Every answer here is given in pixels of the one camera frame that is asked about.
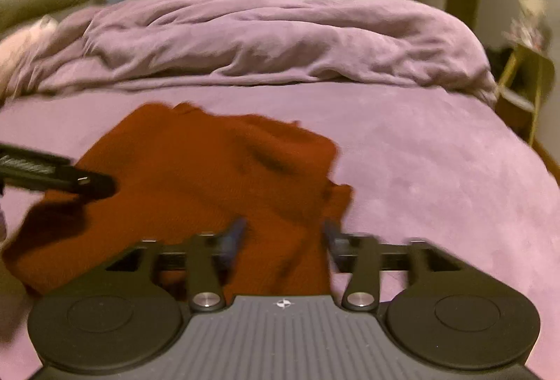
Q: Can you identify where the rust orange shirt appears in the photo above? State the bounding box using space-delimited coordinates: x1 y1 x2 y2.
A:
2 103 352 297

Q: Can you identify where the pink plush toy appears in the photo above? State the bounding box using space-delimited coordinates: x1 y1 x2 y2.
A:
0 16 59 101

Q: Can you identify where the purple bed sheet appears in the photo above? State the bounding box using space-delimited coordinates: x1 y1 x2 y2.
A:
1 82 559 379

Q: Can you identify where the purple crumpled duvet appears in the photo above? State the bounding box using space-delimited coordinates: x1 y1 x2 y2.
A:
1 0 496 105

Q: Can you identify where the yellow side table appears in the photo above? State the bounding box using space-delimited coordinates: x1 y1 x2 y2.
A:
495 42 555 147

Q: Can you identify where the wrapped flower bouquet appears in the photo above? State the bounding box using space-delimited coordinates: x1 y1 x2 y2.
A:
503 0 552 54

